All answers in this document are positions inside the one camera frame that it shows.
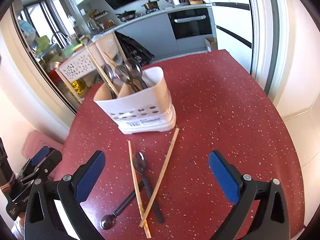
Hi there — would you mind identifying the dark plastic spoon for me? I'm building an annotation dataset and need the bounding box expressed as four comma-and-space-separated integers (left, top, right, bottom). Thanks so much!
100, 190, 136, 230
125, 58, 147, 89
103, 63, 117, 99
115, 66, 140, 93
133, 152, 164, 224

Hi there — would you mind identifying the left hand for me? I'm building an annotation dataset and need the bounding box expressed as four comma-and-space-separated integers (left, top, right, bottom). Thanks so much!
11, 212, 25, 240

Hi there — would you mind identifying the white floral storage cart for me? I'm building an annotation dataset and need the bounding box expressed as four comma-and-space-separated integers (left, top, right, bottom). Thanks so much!
56, 31, 126, 88

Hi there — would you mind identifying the white utensil holder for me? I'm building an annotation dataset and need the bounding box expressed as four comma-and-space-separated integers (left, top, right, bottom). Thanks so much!
93, 66, 176, 134

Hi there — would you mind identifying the black hanging bag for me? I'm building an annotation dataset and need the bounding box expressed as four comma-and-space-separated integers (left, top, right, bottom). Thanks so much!
114, 31, 155, 66

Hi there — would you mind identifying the black wok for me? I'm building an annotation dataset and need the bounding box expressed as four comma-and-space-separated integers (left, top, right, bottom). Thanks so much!
116, 10, 136, 22

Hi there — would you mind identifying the steel cooking pot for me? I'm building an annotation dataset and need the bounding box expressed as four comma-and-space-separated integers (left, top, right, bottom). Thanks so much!
142, 0, 159, 10

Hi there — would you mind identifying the cardboard box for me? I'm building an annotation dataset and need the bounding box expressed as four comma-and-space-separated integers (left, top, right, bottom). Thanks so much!
205, 37, 218, 52

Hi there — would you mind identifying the black built-in oven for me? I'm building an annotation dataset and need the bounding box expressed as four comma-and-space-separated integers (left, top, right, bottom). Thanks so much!
168, 8, 213, 40

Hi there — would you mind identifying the white refrigerator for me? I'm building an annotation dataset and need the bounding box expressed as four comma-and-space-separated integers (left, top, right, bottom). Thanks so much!
210, 0, 253, 72

